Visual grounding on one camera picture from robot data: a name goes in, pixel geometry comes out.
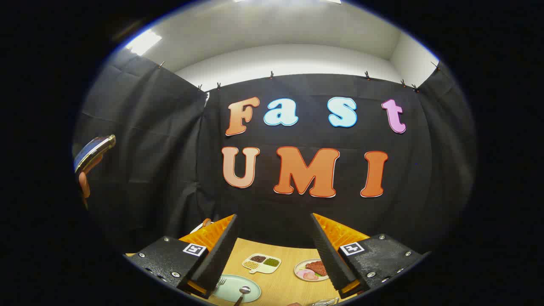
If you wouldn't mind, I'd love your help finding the dark smartphone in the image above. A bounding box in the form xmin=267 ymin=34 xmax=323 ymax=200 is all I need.
xmin=74 ymin=135 xmax=116 ymax=173

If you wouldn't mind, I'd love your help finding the metal spoon with brown handle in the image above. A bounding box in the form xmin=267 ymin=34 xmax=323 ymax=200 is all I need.
xmin=234 ymin=286 xmax=251 ymax=306

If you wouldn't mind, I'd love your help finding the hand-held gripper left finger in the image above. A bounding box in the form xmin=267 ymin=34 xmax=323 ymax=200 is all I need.
xmin=123 ymin=214 xmax=238 ymax=300

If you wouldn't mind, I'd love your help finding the brown steak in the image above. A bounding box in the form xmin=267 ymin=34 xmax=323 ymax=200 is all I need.
xmin=305 ymin=261 xmax=328 ymax=277

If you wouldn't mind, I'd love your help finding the light blue plate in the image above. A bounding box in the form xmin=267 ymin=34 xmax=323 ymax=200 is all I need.
xmin=212 ymin=274 xmax=262 ymax=303

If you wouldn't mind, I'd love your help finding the row of black cloth clips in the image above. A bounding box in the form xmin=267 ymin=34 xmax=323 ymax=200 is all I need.
xmin=157 ymin=62 xmax=441 ymax=92

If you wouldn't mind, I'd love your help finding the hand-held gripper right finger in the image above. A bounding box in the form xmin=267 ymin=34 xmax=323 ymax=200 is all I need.
xmin=310 ymin=213 xmax=431 ymax=300

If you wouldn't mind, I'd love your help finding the white divided tray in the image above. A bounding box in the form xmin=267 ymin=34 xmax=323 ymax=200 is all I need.
xmin=242 ymin=253 xmax=282 ymax=275

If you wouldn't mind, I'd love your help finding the ceiling light panel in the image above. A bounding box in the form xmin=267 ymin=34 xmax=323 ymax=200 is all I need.
xmin=125 ymin=29 xmax=163 ymax=56

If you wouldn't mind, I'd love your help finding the grey food plate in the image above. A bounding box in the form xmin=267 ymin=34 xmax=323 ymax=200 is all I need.
xmin=294 ymin=258 xmax=330 ymax=282

